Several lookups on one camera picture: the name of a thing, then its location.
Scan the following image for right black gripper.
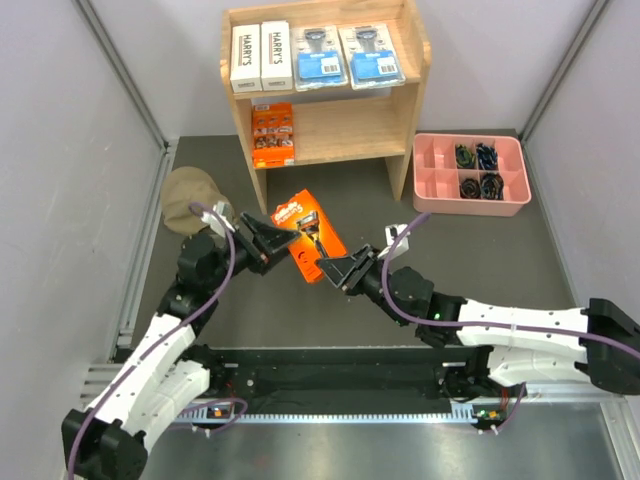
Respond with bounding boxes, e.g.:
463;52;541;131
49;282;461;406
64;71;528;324
318;244;411;327

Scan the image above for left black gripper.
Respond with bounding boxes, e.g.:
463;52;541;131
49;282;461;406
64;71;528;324
205;212;300;291

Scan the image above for orange Gillette razor box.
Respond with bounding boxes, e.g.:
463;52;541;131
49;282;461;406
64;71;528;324
271;189;347;284

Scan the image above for orange razor blade cartridge box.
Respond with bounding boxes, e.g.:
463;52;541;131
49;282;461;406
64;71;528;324
252;102;295;169

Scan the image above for white Harry's box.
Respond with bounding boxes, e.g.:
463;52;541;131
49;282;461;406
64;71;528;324
230;24;262;94
261;21;293;91

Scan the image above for blue razor blister pack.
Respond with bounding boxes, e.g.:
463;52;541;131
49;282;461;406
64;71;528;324
291;25;349;92
339;23;406;90

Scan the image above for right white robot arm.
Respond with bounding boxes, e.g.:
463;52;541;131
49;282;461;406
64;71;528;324
316;245;639;396

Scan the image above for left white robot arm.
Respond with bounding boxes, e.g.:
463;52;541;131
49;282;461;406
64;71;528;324
61;206;301;479

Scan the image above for beige cap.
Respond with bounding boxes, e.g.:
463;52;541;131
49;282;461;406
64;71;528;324
160;166;229;236

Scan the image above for pink compartment organizer tray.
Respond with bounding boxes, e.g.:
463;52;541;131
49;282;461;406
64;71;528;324
413;133;532;217

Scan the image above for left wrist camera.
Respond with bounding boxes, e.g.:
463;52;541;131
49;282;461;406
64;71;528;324
200;200;236;237

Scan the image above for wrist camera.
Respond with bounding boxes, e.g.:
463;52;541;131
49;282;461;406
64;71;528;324
200;200;236;237
377;224;409;260

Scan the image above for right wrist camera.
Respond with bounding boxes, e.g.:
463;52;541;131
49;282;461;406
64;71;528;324
377;224;409;260

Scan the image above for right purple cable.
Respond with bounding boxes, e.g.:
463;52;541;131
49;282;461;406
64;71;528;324
380;212;640;434

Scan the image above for purple cable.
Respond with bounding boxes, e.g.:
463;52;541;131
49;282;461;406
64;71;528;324
66;202;250;479
380;212;640;434

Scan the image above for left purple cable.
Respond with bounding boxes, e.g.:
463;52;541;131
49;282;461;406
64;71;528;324
66;202;250;479

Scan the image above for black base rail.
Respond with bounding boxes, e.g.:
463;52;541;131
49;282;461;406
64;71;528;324
182;345;503;414

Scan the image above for green black hair ties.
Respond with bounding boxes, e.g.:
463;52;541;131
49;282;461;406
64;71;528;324
453;142;477;170

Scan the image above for multicolour hair ties front-right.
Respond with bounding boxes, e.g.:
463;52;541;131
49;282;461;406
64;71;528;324
480;172;505;201

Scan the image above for blue hair ties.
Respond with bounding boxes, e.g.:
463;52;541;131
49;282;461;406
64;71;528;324
474;142;499;171

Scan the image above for grey slotted cable duct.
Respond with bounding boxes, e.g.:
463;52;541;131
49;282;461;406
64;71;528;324
173;403;506;428

